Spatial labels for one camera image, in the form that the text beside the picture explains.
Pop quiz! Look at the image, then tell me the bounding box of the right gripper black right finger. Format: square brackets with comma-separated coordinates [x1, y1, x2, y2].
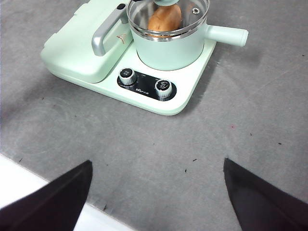
[223, 157, 308, 231]

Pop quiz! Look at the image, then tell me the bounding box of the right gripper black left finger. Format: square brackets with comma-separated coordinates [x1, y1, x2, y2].
[0, 160, 93, 231]

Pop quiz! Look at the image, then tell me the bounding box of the glass lid with green knob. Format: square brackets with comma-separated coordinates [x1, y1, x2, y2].
[127, 0, 210, 37]

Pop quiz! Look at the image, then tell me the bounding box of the brown potato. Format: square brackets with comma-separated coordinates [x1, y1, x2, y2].
[147, 3, 182, 38]

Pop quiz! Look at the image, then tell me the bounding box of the green breakfast machine base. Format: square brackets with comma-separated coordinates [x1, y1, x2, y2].
[39, 0, 217, 116]

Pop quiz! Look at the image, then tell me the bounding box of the silver control knob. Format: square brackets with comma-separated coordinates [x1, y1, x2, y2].
[154, 78, 173, 100]
[118, 68, 138, 86]

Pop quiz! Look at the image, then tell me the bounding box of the green griddle cover silver handle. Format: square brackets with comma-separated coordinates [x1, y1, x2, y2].
[40, 0, 134, 84]

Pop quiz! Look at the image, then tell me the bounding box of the green pot with handle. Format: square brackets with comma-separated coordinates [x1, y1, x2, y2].
[127, 0, 249, 71]

